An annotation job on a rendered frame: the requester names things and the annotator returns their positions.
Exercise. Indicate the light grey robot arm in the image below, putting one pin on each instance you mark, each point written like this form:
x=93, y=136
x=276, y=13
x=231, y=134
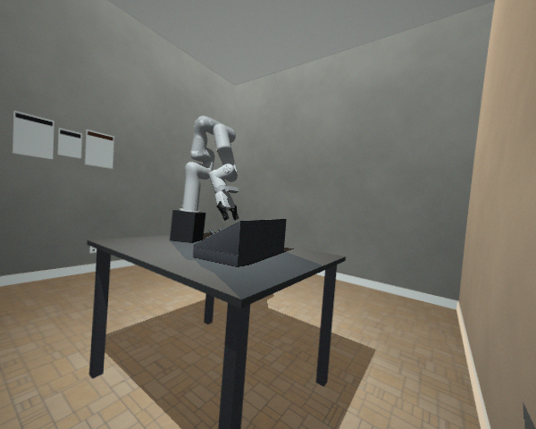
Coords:
x=195, y=171

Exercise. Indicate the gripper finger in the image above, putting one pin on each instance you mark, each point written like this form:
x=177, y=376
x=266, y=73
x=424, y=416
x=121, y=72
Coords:
x=223, y=211
x=234, y=213

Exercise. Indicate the black switch console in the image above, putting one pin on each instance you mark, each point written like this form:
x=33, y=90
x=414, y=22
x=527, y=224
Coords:
x=243, y=242

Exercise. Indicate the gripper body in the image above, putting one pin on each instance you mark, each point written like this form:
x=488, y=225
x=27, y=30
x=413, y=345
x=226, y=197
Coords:
x=225, y=198

